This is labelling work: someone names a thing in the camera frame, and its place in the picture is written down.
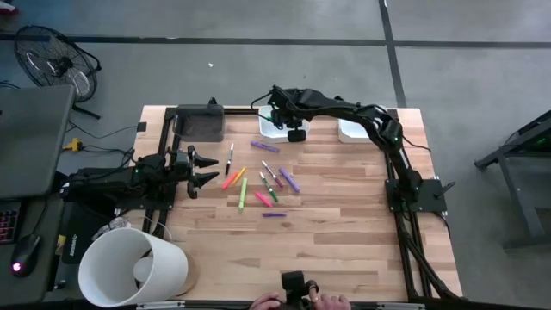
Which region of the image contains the white plastic bin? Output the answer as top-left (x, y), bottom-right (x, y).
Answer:
top-left (337, 105), bottom-right (392, 144)
top-left (257, 102), bottom-right (311, 144)

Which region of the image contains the white light bulb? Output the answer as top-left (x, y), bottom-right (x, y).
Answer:
top-left (132, 257), bottom-right (155, 283)

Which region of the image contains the pink highlighter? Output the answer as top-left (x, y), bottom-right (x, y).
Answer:
top-left (254, 191), bottom-right (275, 208)

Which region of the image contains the black aluminium table frame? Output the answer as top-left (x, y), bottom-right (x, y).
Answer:
top-left (141, 105), bottom-right (464, 309)

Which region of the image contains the person's right hand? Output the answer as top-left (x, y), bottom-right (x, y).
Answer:
top-left (307, 282), bottom-right (352, 310)

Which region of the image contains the grey metal cart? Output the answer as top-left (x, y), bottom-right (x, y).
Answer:
top-left (473, 109), bottom-right (551, 251)

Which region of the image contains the light green highlighter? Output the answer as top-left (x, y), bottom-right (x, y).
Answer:
top-left (238, 177), bottom-right (249, 212)

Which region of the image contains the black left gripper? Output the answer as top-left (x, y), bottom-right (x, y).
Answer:
top-left (171, 145), bottom-right (220, 200)

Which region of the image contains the clear plastic wrap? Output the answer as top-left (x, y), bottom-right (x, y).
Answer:
top-left (90, 216), bottom-right (133, 242)

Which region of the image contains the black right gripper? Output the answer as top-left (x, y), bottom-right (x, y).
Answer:
top-left (269, 85), bottom-right (309, 143)

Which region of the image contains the purple highlighter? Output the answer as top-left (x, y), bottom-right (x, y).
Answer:
top-left (278, 166), bottom-right (301, 194)
top-left (250, 140), bottom-right (282, 154)

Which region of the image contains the black floor fan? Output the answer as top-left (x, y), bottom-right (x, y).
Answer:
top-left (14, 24), bottom-right (102, 121)

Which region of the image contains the black handheld controller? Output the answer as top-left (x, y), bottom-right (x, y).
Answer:
top-left (281, 270), bottom-right (320, 310)

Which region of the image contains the black computer mouse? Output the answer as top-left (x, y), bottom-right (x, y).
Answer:
top-left (10, 233), bottom-right (42, 278)

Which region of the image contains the dark grey desk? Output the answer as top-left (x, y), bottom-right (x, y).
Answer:
top-left (0, 191), bottom-right (68, 302)

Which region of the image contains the black floor cable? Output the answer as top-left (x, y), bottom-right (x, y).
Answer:
top-left (64, 122), bottom-right (139, 167)

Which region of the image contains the thin maroon marker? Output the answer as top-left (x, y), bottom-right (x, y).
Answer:
top-left (261, 159), bottom-right (285, 189)

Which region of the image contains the black keyboard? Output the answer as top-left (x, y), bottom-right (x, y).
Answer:
top-left (0, 201), bottom-right (22, 245)

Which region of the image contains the thin green marker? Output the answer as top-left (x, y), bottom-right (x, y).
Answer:
top-left (258, 171), bottom-right (280, 203)

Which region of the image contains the thin black marker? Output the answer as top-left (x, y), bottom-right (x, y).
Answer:
top-left (224, 142), bottom-right (235, 177)

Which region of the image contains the black pad with logo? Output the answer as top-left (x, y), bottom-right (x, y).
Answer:
top-left (62, 201), bottom-right (114, 264)

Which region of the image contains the black cable bundle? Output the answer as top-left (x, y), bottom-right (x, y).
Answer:
top-left (393, 213), bottom-right (464, 301)

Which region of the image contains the grey translucent plastic bin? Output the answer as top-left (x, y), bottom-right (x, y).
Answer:
top-left (174, 102), bottom-right (226, 143)

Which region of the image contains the grey computer monitor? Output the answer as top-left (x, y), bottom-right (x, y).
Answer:
top-left (0, 84), bottom-right (75, 200)

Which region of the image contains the white lamp shade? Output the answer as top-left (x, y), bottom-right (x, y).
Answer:
top-left (77, 226), bottom-right (189, 308)

